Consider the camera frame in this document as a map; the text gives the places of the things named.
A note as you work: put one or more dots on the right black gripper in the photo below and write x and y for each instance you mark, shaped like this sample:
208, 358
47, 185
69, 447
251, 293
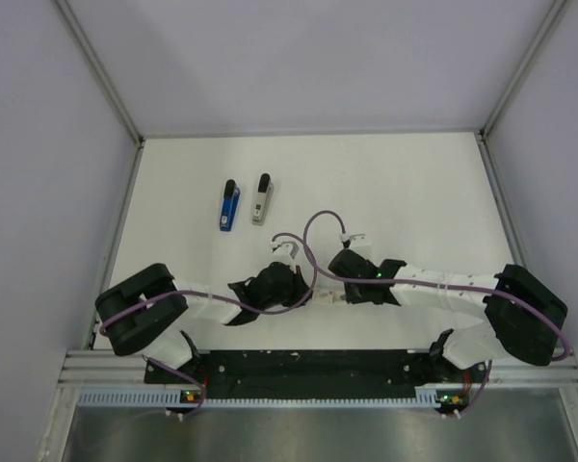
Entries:
353, 297

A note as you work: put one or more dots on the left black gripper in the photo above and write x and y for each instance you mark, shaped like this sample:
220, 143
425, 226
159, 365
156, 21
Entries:
301, 290

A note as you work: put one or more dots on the staple box with red dot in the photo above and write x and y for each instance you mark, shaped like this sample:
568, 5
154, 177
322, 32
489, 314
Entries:
327, 296

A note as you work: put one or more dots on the grey black stapler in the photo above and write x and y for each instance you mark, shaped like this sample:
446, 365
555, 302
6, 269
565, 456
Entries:
262, 199

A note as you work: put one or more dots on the blue stapler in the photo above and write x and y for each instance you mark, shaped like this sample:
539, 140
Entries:
229, 206

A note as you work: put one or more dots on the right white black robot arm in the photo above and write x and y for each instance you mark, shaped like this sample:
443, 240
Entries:
516, 315

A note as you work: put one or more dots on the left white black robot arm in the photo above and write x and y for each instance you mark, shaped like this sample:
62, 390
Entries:
147, 313

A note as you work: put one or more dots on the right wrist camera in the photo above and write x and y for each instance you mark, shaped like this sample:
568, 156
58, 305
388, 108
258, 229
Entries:
357, 243

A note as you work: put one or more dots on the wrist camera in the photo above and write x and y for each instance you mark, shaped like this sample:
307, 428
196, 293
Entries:
285, 252
357, 243

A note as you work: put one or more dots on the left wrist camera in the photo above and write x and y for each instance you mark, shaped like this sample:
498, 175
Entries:
285, 252

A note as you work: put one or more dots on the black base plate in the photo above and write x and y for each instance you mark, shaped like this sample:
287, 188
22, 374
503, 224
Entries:
319, 374

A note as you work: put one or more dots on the grey slotted cable duct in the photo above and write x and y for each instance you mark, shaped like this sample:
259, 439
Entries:
178, 399

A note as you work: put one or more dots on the aluminium frame rail front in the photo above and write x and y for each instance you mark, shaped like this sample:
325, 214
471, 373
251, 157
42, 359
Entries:
101, 368

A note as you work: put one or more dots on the right aluminium corner post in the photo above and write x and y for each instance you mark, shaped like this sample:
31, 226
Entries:
547, 28

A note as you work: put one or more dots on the aluminium corner post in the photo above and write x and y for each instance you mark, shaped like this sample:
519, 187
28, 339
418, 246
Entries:
547, 28
97, 69

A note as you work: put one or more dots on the left aluminium corner post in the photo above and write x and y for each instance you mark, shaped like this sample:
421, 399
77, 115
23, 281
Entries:
97, 69

